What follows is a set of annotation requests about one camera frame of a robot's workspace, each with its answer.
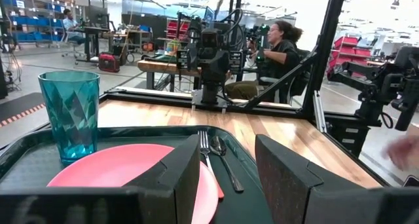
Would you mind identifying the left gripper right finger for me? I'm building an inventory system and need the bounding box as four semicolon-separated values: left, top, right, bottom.
255;134;373;224

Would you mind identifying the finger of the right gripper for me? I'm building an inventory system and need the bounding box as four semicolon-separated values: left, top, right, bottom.
200;50;217;84
215;50;230;84

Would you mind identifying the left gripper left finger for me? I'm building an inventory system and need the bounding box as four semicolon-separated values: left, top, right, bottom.
125;134;202;224

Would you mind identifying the metal fork orange handle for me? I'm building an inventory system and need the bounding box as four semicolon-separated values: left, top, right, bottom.
197;130;226;200

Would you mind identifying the dark metal spoon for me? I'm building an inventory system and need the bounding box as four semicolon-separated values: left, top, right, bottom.
209;135;246;194

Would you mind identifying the pink round plate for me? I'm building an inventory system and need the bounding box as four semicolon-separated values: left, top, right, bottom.
46;143;220;224

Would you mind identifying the teal faceted plastic cup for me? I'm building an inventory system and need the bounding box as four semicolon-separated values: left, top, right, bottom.
37;70;101;166

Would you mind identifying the dark green plastic tray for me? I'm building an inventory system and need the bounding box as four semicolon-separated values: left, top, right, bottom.
0;124;275;224

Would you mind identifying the wooden workbench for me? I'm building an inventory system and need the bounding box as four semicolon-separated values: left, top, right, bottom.
136;59;202;92

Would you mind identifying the rack with red bins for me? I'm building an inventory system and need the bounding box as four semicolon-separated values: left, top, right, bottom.
164;17;191;42

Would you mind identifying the black control box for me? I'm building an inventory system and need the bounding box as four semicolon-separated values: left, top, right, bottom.
323;115;373;159

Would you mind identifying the red portable case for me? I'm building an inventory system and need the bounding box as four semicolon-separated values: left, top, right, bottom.
98;52;121;74

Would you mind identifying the shelf with red bins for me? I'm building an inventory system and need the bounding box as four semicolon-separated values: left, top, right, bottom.
326;35;373;78

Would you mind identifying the person's hand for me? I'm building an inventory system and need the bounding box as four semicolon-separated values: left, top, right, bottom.
380;134;419;172

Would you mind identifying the black standing desk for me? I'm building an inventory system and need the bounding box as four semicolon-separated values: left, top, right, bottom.
73;25;111;64

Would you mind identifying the distant seated person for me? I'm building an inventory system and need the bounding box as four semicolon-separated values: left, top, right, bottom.
62;8;87;45

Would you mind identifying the black mat striped edge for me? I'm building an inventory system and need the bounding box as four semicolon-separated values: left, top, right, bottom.
0;92;46;128

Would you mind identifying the shelf with blue bins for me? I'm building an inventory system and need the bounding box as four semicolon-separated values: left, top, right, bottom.
0;0;67;45

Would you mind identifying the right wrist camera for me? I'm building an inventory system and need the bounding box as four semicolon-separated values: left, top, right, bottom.
200;28;221;51

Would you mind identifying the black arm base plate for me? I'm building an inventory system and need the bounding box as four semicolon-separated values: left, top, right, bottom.
191;98;230;113

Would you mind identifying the silver aluminium bracket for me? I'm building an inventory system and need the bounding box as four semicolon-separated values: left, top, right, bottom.
312;90;329;134

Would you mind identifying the black aluminium table frame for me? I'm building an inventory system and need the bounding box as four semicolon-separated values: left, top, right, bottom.
99;0;391;189

